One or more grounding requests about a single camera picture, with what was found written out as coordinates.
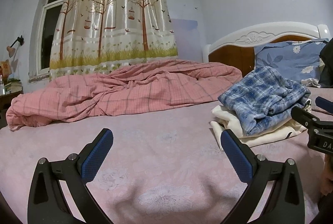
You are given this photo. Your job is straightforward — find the tree print curtain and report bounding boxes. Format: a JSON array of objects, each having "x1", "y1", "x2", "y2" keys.
[{"x1": 49, "y1": 0, "x2": 179, "y2": 81}]

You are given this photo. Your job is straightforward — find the white wooden headboard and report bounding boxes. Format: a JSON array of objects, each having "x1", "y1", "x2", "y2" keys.
[{"x1": 203, "y1": 21, "x2": 331, "y2": 77}]

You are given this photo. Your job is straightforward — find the wall lamp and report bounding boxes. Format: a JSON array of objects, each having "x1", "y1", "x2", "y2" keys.
[{"x1": 6, "y1": 35, "x2": 25, "y2": 58}]

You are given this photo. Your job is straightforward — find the blue floral pillow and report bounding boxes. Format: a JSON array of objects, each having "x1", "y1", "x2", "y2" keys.
[{"x1": 253, "y1": 38, "x2": 329, "y2": 84}]

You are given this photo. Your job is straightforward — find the person's right hand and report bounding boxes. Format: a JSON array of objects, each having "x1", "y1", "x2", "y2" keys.
[{"x1": 321, "y1": 154, "x2": 333, "y2": 196}]

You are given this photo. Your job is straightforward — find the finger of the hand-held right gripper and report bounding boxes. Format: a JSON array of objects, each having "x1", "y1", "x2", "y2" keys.
[
  {"x1": 315, "y1": 96, "x2": 333, "y2": 114},
  {"x1": 291, "y1": 106, "x2": 321, "y2": 131}
]

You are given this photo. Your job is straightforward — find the white framed window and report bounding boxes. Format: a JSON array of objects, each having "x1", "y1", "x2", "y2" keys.
[{"x1": 32, "y1": 0, "x2": 76, "y2": 77}]

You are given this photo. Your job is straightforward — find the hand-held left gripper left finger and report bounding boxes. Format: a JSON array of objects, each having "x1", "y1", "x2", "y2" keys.
[{"x1": 27, "y1": 128, "x2": 114, "y2": 224}]

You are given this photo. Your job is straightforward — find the dark wooden side table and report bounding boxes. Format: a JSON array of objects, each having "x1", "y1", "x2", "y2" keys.
[{"x1": 0, "y1": 87, "x2": 24, "y2": 128}]

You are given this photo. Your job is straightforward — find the blue plaid shirt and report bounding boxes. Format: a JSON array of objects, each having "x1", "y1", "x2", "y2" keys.
[{"x1": 218, "y1": 66, "x2": 312, "y2": 136}]

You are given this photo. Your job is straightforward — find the dark cloth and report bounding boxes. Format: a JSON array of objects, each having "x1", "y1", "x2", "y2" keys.
[{"x1": 319, "y1": 38, "x2": 333, "y2": 88}]

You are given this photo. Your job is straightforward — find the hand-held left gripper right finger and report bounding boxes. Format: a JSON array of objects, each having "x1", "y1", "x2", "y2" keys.
[{"x1": 220, "y1": 129, "x2": 305, "y2": 224}]

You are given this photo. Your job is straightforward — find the orange printed package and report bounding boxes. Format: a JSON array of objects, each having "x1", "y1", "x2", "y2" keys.
[{"x1": 0, "y1": 60, "x2": 11, "y2": 77}]

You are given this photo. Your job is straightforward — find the white cloth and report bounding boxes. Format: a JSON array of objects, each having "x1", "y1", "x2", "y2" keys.
[{"x1": 301, "y1": 78, "x2": 322, "y2": 88}]

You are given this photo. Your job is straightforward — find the cream folded clothes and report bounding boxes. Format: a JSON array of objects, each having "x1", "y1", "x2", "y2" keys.
[{"x1": 210, "y1": 99, "x2": 313, "y2": 152}]

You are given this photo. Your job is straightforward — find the pink checked quilt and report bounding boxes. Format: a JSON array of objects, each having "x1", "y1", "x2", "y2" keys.
[{"x1": 6, "y1": 59, "x2": 243, "y2": 132}]

